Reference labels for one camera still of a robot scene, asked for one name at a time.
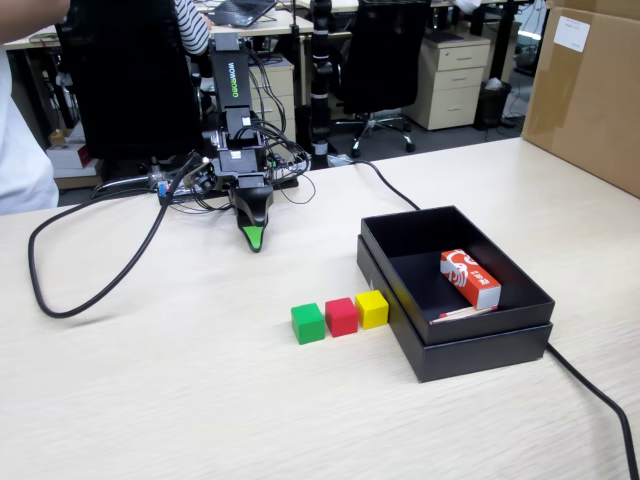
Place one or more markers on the black laptop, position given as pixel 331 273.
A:
pixel 240 11

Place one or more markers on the white and red carton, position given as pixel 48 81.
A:
pixel 70 157

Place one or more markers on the black cardboard box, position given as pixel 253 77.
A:
pixel 425 280

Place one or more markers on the bare person forearm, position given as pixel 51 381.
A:
pixel 25 15

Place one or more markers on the person in striped shirt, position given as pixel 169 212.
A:
pixel 192 27

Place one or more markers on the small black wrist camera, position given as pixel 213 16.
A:
pixel 205 177

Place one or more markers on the green wooden cube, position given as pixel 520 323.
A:
pixel 307 325

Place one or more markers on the black office chair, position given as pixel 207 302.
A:
pixel 385 55
pixel 130 75

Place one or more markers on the black pole with white bands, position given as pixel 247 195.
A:
pixel 321 65

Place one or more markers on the beige drawer cabinet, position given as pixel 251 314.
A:
pixel 272 80
pixel 450 80

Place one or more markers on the black trash bin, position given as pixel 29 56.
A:
pixel 492 105

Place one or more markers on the red and white matchbox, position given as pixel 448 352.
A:
pixel 467 277

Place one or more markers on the beige office desk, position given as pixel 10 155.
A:
pixel 265 27

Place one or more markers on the white paper label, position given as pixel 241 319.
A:
pixel 571 34

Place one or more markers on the yellow wooden cube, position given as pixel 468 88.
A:
pixel 372 310

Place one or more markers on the person in white shirt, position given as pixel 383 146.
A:
pixel 22 145

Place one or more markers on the large brown cardboard box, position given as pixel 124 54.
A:
pixel 590 110

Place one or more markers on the red wooden cube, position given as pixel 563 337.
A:
pixel 341 318

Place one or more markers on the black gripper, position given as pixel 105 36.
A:
pixel 242 170

